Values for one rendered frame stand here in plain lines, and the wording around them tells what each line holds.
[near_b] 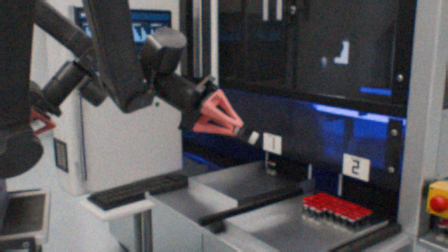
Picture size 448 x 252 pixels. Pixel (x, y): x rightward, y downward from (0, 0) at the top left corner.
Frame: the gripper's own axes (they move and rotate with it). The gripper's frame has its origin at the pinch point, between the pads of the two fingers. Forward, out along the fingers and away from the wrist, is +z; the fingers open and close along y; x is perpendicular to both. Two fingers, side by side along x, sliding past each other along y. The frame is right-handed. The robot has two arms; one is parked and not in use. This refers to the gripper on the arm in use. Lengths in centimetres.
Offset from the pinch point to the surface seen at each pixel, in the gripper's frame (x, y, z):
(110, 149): -46, 73, -42
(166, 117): -71, 66, -33
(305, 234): -20.1, 32.1, 27.4
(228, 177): -52, 59, 2
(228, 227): -13.2, 37.9, 9.6
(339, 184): -51, 35, 33
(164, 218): -78, 129, -16
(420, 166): -35, 6, 42
